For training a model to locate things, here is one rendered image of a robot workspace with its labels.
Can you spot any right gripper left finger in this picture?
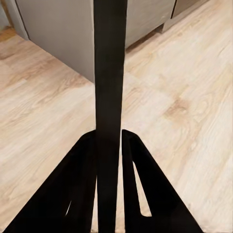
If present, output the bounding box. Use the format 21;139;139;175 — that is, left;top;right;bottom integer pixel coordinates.
3;130;98;233

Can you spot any poster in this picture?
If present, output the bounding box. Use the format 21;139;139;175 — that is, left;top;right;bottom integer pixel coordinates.
93;0;128;233

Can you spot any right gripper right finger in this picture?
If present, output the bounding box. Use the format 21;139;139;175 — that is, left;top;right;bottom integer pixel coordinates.
122;129;203;233

